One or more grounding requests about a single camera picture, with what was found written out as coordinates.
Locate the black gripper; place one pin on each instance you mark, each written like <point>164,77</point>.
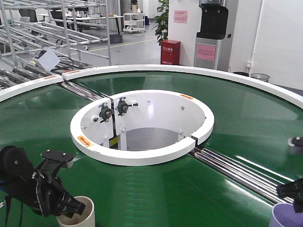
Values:
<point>53,199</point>

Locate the steel conveyor rollers right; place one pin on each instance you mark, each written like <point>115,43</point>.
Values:
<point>253,179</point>

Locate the white utility cart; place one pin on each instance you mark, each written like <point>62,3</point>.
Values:
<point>134,22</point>

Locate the red fire extinguisher cabinet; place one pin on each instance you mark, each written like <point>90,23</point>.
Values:
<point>170,52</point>

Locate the steel conveyor rollers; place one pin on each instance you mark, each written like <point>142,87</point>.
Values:
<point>253,179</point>
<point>82,91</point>

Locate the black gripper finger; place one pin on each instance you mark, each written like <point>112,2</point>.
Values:
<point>292,190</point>

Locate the wire mesh waste bin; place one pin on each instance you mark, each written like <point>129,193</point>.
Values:
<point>260,76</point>

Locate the green potted plant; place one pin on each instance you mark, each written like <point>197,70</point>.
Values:
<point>162,21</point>

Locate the lavender cup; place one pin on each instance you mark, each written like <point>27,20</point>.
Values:
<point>284,215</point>

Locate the white control box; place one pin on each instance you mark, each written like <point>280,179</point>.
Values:
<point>46,59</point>

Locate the steel conveyor rollers left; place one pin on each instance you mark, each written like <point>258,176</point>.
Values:
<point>82,91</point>

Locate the pink wall notice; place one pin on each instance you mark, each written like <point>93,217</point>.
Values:
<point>180,16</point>

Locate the white outer conveyor rim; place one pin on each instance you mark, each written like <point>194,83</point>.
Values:
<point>45,81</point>

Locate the green circular conveyor belt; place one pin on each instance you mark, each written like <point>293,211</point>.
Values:
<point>251,126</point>

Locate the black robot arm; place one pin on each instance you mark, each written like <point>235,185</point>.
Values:
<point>16,176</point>

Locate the beige cup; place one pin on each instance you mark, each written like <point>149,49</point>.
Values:
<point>86,219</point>

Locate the metal roller rack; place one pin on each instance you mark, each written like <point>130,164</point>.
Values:
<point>32,37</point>

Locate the water dispenser machine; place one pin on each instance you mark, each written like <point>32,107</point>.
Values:
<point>214,40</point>

